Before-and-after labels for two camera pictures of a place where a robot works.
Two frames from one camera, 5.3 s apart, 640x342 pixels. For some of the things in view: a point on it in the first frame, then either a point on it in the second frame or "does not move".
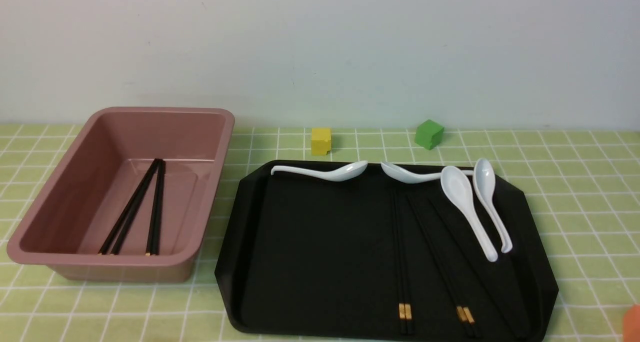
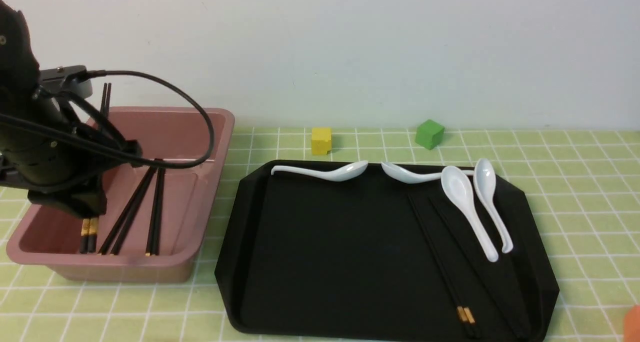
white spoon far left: x=342 y=174 does not move
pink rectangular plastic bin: x=127 y=198 does not move
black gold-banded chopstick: x=400 y=289 -> x=85 y=223
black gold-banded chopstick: x=466 y=310 does not move
